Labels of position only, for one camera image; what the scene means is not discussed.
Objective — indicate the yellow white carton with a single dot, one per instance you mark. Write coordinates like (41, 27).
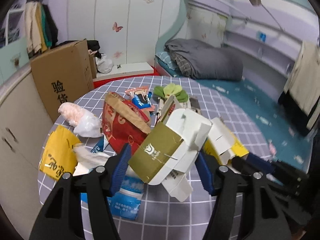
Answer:
(223, 144)

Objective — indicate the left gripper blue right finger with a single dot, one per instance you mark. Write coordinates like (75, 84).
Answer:
(206, 176)

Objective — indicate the blue white medicine box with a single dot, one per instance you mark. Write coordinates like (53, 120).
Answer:
(126, 202)

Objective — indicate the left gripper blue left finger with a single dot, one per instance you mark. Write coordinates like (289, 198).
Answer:
(119, 165)

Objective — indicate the hanging beige garment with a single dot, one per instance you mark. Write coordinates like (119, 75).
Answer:
(300, 96)

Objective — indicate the hanging clothes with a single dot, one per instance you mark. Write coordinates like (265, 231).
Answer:
(40, 29)

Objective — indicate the pink white plastic bag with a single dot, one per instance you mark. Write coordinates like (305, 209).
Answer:
(85, 123)

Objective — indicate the teal drawer unit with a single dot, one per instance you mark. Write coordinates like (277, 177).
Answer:
(13, 57)

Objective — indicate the white low cabinet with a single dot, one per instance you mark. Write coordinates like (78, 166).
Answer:
(25, 124)

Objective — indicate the orange blue snack wrapper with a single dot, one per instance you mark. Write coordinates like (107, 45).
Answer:
(140, 97)

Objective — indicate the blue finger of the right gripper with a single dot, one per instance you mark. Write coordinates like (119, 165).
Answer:
(260, 164)

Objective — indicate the white tissue paper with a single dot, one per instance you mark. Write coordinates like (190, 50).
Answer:
(87, 161)

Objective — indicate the green fabric leaf item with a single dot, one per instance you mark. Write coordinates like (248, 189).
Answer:
(171, 89)

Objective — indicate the gold and white carton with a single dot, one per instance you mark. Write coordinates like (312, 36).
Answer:
(169, 151)

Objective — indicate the white board on box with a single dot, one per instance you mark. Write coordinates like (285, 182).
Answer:
(129, 69)

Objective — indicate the yellow plastic bag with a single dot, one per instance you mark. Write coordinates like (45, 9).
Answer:
(58, 156)

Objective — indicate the red paper bag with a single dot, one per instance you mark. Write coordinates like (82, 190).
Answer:
(124, 123)

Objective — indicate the grey folded quilt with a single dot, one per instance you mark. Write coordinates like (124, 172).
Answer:
(199, 60)

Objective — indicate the black clothes behind box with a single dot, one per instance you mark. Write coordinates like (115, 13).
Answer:
(93, 48)

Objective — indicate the red storage box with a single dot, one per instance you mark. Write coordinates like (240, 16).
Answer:
(99, 83)

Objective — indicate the large brown cardboard box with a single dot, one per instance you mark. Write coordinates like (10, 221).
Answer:
(62, 74)

